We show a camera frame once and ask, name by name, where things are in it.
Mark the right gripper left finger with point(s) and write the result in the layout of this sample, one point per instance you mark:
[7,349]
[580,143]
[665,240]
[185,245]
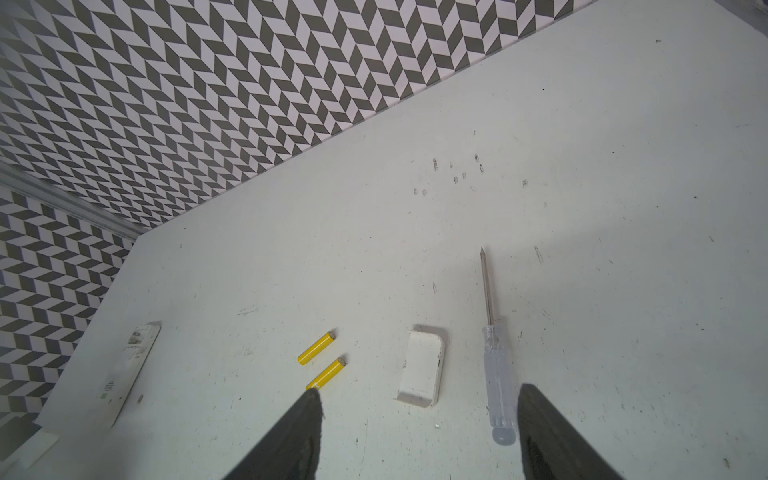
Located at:
[291,448]

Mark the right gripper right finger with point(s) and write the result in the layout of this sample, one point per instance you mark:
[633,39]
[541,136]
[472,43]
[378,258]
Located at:
[551,448]

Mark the yellow AAA battery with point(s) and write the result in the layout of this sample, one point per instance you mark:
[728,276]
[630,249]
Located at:
[327,374]
[318,346]

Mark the small silver screwdriver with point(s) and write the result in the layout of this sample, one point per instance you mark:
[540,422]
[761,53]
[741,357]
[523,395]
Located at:
[499,386]

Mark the white battery cover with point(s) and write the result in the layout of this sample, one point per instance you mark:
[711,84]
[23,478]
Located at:
[422,368]

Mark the white remote control handled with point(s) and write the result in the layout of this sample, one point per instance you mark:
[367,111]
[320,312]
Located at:
[124,373]

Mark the white remote with green buttons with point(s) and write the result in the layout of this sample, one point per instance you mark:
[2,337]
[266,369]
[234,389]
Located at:
[23,443]

